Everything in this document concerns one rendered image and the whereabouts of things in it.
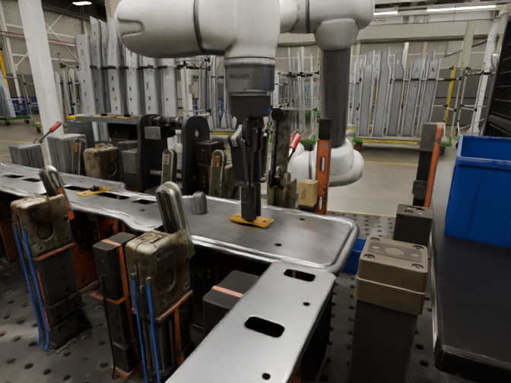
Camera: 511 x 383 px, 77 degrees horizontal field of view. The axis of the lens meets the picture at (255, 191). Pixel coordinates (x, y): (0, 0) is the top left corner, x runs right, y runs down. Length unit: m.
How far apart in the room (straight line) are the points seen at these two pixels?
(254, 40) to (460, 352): 0.48
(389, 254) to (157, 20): 0.50
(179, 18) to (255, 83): 0.16
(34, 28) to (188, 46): 4.12
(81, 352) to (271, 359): 0.60
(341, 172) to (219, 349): 1.07
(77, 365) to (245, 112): 0.63
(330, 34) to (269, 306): 0.88
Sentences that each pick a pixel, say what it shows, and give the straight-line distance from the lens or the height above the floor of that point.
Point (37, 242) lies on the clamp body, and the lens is 0.80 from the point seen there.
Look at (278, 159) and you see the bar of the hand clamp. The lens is 0.76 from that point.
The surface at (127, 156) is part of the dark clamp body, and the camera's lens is 1.07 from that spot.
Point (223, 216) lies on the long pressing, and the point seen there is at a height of 1.00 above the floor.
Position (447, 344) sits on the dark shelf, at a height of 1.03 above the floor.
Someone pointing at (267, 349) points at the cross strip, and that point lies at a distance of 0.37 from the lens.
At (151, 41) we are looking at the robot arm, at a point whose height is 1.34.
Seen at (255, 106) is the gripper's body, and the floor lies 1.23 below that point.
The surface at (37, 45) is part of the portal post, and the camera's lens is 4.67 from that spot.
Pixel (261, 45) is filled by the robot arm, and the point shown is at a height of 1.32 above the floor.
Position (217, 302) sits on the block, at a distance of 0.47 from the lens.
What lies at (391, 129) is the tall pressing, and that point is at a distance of 7.84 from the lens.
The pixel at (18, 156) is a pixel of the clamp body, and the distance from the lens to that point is 1.49.
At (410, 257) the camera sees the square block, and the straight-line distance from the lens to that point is 0.45.
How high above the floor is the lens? 1.25
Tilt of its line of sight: 17 degrees down
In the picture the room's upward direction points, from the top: straight up
